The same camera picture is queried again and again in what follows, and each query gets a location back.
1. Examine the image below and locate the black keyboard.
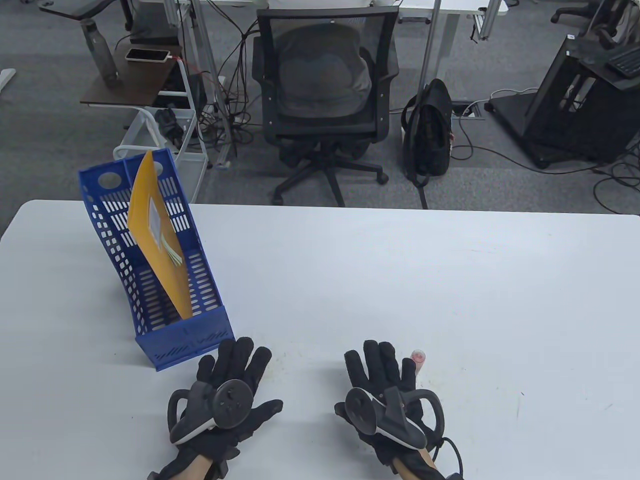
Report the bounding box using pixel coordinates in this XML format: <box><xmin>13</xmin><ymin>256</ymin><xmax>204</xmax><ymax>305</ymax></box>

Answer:
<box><xmin>606</xmin><ymin>47</ymin><xmax>640</xmax><ymax>78</ymax></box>

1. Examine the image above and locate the metal floor outlet box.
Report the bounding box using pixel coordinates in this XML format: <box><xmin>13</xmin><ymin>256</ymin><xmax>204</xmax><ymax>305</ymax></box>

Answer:
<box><xmin>451</xmin><ymin>100</ymin><xmax>485</xmax><ymax>121</ymax></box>

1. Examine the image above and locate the black equipment stand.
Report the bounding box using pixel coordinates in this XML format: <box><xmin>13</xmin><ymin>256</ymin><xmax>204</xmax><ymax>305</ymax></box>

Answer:
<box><xmin>487</xmin><ymin>35</ymin><xmax>640</xmax><ymax>170</ymax></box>

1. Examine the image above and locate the black right hand controller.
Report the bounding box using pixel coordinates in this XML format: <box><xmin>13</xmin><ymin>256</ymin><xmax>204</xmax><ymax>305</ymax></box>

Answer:
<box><xmin>345</xmin><ymin>386</ymin><xmax>447</xmax><ymax>449</ymax></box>

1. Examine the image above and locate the silver desk leg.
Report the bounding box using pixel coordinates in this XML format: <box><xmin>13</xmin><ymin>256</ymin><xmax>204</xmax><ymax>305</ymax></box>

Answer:
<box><xmin>192</xmin><ymin>0</ymin><xmax>236</xmax><ymax>168</ymax></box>

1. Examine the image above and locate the person's left hand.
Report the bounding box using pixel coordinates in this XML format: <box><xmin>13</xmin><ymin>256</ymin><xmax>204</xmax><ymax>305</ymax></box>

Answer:
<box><xmin>160</xmin><ymin>336</ymin><xmax>284</xmax><ymax>478</ymax></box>

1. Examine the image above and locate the white smartphone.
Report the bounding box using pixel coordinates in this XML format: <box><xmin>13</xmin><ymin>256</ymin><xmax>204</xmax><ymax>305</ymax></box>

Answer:
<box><xmin>124</xmin><ymin>48</ymin><xmax>171</xmax><ymax>64</ymax></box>

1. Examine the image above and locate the white lined label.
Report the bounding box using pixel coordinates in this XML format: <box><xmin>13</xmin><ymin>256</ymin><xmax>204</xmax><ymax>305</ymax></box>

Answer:
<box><xmin>149</xmin><ymin>196</ymin><xmax>166</xmax><ymax>241</ymax></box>

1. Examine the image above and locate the person's left forearm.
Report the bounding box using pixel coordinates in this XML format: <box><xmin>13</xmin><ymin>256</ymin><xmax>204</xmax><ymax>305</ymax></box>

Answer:
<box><xmin>172</xmin><ymin>454</ymin><xmax>216</xmax><ymax>480</ymax></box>

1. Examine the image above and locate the red charging cable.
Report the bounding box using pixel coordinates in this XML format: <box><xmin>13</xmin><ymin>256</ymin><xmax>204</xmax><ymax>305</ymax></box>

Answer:
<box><xmin>170</xmin><ymin>56</ymin><xmax>226</xmax><ymax>93</ymax></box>

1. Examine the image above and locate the blue plastic file rack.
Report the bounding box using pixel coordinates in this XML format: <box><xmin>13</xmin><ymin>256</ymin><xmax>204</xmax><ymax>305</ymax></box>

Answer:
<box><xmin>78</xmin><ymin>148</ymin><xmax>236</xmax><ymax>372</ymax></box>

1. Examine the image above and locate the orange L-shaped folder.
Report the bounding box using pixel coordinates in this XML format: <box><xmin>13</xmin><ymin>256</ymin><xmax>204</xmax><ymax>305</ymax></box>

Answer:
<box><xmin>127</xmin><ymin>150</ymin><xmax>193</xmax><ymax>320</ymax></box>

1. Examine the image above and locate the black mesh office chair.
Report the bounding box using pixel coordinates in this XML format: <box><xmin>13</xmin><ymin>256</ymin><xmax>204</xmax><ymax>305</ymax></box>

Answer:
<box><xmin>251</xmin><ymin>6</ymin><xmax>401</xmax><ymax>207</ymax></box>

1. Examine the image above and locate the black hand controller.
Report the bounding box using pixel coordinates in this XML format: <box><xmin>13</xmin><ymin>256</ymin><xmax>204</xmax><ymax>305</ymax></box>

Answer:
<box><xmin>345</xmin><ymin>386</ymin><xmax>447</xmax><ymax>449</ymax></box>
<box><xmin>167</xmin><ymin>379</ymin><xmax>253</xmax><ymax>445</ymax></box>

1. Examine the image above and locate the dark grey water bottle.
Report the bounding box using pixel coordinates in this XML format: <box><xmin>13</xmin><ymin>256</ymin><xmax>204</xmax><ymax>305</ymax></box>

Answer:
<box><xmin>80</xmin><ymin>19</ymin><xmax>122</xmax><ymax>89</ymax></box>

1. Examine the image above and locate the silver metal pole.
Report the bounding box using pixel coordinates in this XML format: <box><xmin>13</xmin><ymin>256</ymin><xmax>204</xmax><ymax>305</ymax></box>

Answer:
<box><xmin>419</xmin><ymin>0</ymin><xmax>441</xmax><ymax>96</ymax></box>

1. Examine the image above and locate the person's right hand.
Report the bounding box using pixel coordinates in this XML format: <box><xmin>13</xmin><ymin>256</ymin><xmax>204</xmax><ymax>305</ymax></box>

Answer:
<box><xmin>334</xmin><ymin>340</ymin><xmax>443</xmax><ymax>468</ymax></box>

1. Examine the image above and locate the black left hand controller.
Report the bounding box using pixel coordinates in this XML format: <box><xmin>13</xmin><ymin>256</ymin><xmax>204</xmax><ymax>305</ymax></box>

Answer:
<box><xmin>167</xmin><ymin>379</ymin><xmax>253</xmax><ymax>445</ymax></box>

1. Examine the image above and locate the black cable bundle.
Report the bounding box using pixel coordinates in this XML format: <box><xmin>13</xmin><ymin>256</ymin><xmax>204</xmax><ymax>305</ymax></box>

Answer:
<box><xmin>197</xmin><ymin>0</ymin><xmax>263</xmax><ymax>151</ymax></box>

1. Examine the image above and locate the person's right forearm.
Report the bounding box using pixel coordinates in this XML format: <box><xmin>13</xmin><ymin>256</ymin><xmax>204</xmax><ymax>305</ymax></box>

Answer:
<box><xmin>395</xmin><ymin>447</ymin><xmax>438</xmax><ymax>480</ymax></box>

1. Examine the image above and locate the brown side table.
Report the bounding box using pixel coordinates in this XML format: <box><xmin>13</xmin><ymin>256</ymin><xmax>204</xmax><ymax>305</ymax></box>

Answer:
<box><xmin>80</xmin><ymin>37</ymin><xmax>183</xmax><ymax>107</ymax></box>

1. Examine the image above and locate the white wire cart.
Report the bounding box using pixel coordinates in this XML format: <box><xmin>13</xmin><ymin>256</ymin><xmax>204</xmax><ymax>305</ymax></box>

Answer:
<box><xmin>112</xmin><ymin>60</ymin><xmax>210</xmax><ymax>203</ymax></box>

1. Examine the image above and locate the dark grey desk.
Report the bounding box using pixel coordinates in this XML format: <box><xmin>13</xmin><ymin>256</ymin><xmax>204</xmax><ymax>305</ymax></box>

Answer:
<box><xmin>39</xmin><ymin>0</ymin><xmax>136</xmax><ymax>22</ymax></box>

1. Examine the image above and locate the white desk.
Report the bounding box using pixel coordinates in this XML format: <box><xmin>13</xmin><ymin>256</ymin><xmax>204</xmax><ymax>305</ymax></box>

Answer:
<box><xmin>390</xmin><ymin>0</ymin><xmax>508</xmax><ymax>41</ymax></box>

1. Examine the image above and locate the black swivel chair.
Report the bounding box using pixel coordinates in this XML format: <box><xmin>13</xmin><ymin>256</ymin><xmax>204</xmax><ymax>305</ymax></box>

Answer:
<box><xmin>550</xmin><ymin>0</ymin><xmax>640</xmax><ymax>48</ymax></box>

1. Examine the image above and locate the black backpack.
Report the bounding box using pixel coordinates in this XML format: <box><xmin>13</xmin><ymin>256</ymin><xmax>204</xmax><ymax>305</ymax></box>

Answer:
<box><xmin>401</xmin><ymin>78</ymin><xmax>455</xmax><ymax>210</ymax></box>

